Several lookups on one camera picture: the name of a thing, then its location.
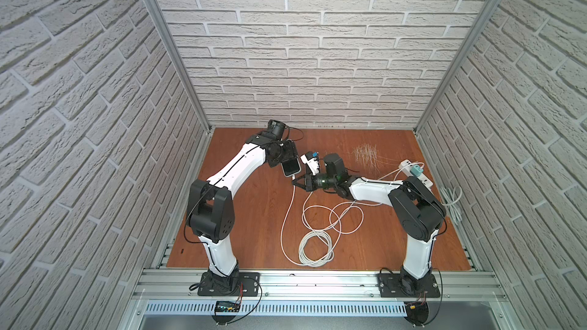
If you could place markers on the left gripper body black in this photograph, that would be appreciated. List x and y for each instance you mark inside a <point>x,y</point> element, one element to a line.
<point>284,153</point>

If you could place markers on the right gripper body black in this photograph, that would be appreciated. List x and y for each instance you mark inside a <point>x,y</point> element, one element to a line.
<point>309,181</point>

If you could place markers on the phone with grey case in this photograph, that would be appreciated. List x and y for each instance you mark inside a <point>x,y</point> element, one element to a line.
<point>291,167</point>

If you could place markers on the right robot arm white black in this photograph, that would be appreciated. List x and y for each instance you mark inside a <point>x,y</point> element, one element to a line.
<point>419,212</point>

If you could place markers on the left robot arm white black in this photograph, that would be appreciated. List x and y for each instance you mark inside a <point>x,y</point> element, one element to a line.
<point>210,212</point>

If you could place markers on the white power strip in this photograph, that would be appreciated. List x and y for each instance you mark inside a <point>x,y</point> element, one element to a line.
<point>405,168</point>

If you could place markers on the teal USB charger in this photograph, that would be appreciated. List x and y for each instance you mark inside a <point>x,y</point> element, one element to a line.
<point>416,170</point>

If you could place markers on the right controller board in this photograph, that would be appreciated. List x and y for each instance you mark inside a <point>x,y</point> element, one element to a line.
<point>417,313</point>

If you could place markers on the controller board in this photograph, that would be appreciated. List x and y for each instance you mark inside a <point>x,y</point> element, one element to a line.
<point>417,313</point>
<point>227,307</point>

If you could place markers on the left controller board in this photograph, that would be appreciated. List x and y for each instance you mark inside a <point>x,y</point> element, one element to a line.
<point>227,307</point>

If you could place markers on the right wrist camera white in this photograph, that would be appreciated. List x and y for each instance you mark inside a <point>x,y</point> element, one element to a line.
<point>311,160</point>

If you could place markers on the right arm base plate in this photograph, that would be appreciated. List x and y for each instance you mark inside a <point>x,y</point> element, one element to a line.
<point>402,285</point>

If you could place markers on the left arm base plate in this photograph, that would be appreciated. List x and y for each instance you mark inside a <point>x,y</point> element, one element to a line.
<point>245,283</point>

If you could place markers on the aluminium front rail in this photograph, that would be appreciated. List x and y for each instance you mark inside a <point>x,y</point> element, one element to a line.
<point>307,293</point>

